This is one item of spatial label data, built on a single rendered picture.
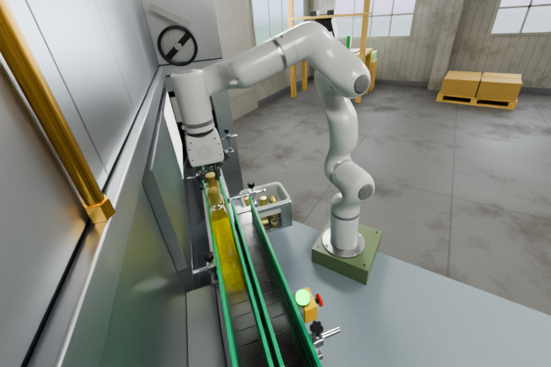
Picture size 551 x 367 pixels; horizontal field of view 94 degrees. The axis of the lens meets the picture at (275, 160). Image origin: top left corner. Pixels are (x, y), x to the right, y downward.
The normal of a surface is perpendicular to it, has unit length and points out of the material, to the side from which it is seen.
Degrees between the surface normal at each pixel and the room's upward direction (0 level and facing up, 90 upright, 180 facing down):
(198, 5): 90
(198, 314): 0
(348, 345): 0
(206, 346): 0
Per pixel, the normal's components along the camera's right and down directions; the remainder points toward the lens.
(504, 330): -0.07, -0.87
